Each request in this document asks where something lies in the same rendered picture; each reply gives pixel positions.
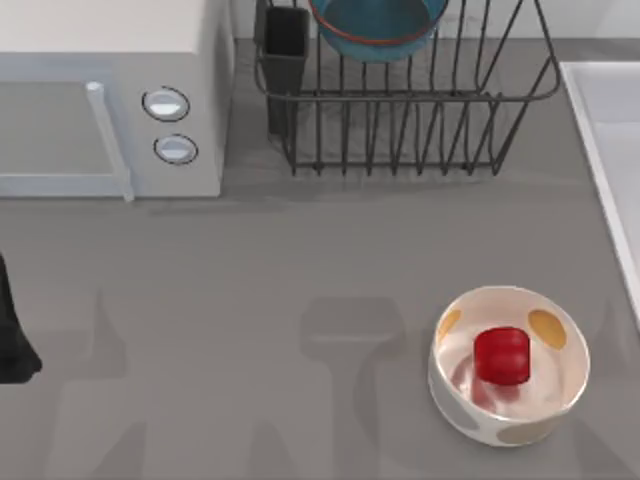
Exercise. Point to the small microwave knob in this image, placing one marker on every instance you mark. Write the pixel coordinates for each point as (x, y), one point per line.
(175, 149)

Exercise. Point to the black utensil holder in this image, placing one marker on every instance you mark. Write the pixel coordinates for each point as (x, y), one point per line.
(285, 45)

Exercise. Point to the large microwave knob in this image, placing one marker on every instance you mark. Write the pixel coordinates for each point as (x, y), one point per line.
(165, 103)

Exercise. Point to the pale microwave oven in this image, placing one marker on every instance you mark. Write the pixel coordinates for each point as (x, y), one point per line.
(205, 60)

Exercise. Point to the blue bowl with red rim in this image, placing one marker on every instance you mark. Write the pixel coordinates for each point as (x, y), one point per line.
(377, 30)

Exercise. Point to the white bowl with gold spots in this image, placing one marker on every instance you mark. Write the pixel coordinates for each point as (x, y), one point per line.
(550, 400)

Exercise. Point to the microwave door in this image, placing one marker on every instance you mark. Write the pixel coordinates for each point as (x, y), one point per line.
(45, 130)

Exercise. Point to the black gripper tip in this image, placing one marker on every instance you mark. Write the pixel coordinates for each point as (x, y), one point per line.
(12, 340)

